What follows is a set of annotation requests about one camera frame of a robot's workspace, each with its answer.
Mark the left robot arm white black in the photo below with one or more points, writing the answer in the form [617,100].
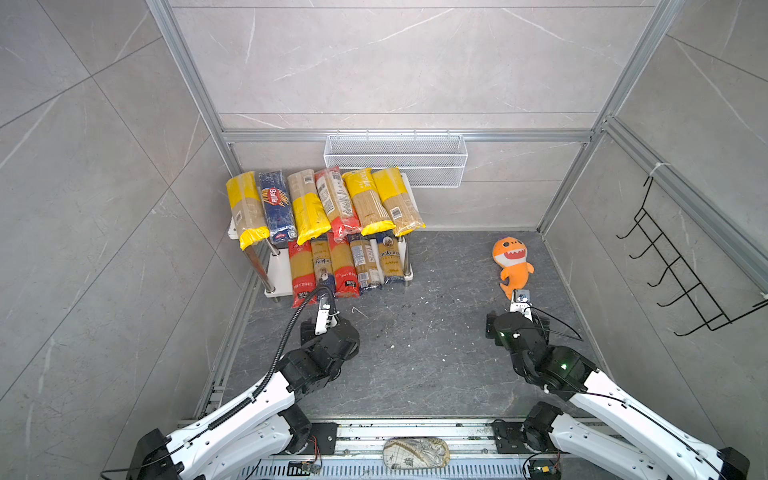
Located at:
[262,421]

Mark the blue yellow Ankara pasta bag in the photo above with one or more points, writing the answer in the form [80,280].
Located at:
[389,257]

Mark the white two-tier shelf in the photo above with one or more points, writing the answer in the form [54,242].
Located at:
[274,271]

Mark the black wire hook rack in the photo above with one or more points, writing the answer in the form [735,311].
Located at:
[690,288]

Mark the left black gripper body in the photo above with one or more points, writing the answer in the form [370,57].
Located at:
[308,339]

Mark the patterned cloth pouch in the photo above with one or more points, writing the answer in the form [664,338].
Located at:
[416,453]

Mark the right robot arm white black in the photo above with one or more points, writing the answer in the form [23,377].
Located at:
[643,445]

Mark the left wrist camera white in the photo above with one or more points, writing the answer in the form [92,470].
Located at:
[324,319]

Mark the orange shark plush toy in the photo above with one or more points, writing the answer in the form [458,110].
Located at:
[511,255]

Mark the red yellow spaghetti bag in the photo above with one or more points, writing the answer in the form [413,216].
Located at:
[302,271]

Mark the yellow wholewheat spaghetti bag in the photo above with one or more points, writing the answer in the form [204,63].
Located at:
[371,213]

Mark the tan yellow pasta bag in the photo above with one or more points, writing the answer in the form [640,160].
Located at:
[310,217]

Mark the red spaghetti bag with label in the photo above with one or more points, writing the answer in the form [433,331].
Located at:
[337,204]

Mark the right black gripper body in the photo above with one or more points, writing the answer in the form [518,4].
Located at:
[491,323]

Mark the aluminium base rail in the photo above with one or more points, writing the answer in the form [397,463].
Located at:
[354,449]

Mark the dark blue pasta bag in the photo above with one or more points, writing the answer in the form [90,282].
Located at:
[322,262]

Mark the yellow spaghetti bag with barcode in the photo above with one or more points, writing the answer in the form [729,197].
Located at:
[397,201]

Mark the white wire mesh basket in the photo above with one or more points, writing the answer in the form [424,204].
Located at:
[430,160]

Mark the long yellow spaghetti bag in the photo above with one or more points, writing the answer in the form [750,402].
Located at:
[247,210]

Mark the blue Barilla spaghetti box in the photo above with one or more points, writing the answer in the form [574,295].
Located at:
[277,206]

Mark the clear blue spaghetti bag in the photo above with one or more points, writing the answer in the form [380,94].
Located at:
[368,275]

